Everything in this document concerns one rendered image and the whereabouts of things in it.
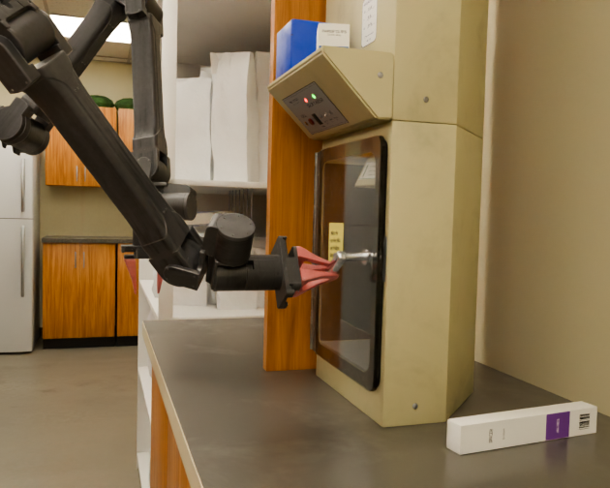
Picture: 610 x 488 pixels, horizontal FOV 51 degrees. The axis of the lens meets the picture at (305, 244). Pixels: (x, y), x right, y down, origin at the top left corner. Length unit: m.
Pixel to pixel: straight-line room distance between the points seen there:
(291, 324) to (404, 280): 0.40
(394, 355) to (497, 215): 0.59
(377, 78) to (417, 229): 0.24
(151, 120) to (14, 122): 0.30
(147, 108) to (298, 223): 0.39
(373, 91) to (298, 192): 0.40
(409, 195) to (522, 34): 0.61
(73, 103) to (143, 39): 0.58
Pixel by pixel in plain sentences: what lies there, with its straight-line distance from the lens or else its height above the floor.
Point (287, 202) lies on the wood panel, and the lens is 1.30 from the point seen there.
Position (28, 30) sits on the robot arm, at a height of 1.48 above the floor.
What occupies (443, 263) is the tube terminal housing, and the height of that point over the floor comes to 1.19.
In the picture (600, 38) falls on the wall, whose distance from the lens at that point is 1.30.
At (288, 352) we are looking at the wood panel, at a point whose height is 0.98.
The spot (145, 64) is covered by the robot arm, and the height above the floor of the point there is 1.57.
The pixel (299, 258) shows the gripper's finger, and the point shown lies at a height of 1.20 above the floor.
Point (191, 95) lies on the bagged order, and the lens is 2.33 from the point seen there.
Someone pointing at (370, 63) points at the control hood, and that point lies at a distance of 0.98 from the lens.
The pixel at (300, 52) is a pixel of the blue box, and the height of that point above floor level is 1.54.
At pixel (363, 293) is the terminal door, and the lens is 1.03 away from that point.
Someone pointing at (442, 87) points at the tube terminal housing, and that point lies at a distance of 1.03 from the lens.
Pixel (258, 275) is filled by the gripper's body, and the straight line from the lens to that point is 0.98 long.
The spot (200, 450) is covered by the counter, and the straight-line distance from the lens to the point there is 0.92.
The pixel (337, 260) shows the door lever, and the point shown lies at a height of 1.19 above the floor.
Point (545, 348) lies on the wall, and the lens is 1.37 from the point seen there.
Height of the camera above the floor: 1.27
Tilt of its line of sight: 3 degrees down
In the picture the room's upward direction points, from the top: 1 degrees clockwise
